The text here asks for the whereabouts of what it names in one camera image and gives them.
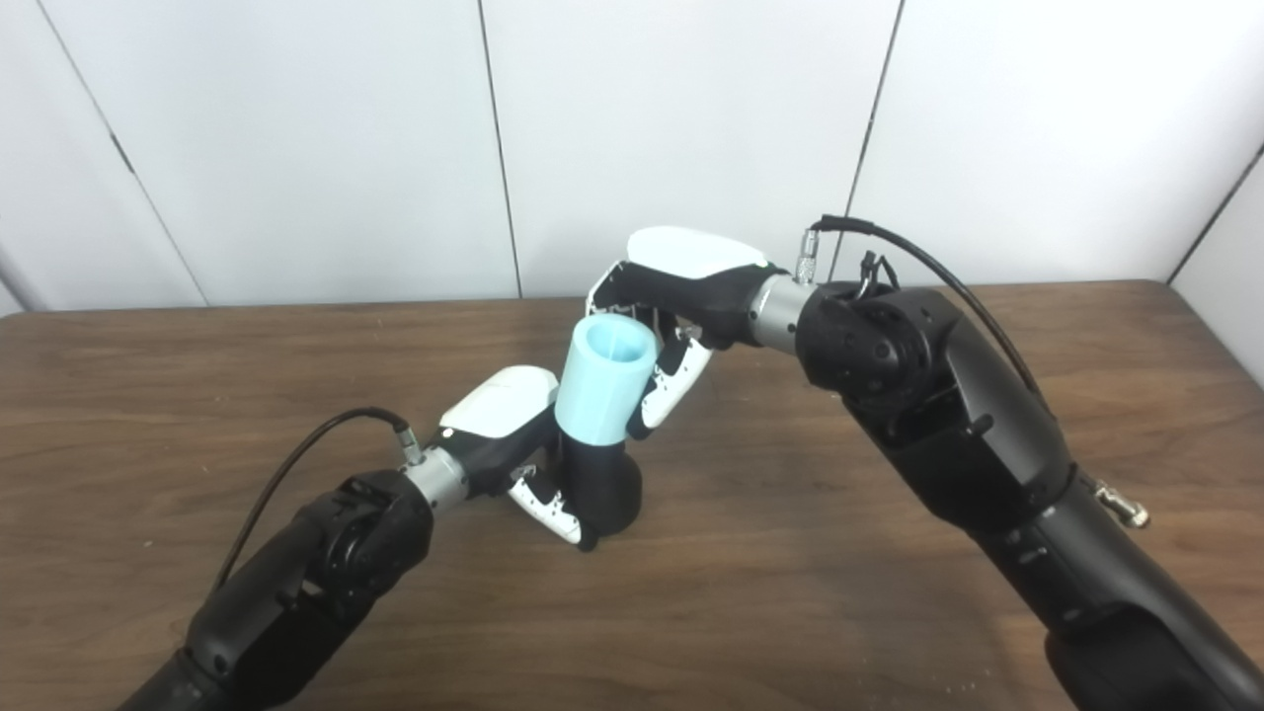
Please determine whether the black flared nozzle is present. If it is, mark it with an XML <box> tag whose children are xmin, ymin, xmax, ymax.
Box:
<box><xmin>558</xmin><ymin>434</ymin><xmax>645</xmax><ymax>539</ymax></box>

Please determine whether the black and white right hand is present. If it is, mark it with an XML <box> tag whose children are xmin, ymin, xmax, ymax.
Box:
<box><xmin>585</xmin><ymin>226</ymin><xmax>816</xmax><ymax>441</ymax></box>

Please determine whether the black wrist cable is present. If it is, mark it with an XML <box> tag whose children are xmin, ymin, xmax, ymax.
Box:
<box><xmin>795</xmin><ymin>215</ymin><xmax>1048</xmax><ymax>406</ymax></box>
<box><xmin>212</xmin><ymin>408</ymin><xmax>426</xmax><ymax>593</ymax></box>

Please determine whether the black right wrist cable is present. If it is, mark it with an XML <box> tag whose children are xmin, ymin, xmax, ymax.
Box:
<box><xmin>795</xmin><ymin>215</ymin><xmax>1048</xmax><ymax>406</ymax></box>

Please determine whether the black and white left hand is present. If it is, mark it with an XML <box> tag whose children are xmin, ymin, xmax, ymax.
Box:
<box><xmin>400</xmin><ymin>365</ymin><xmax>598</xmax><ymax>552</ymax></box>

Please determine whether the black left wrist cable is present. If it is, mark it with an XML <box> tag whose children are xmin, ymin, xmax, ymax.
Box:
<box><xmin>212</xmin><ymin>408</ymin><xmax>426</xmax><ymax>593</ymax></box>

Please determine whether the light-blue hose piece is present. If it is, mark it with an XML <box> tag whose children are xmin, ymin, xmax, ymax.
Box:
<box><xmin>554</xmin><ymin>314</ymin><xmax>661</xmax><ymax>447</ymax></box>

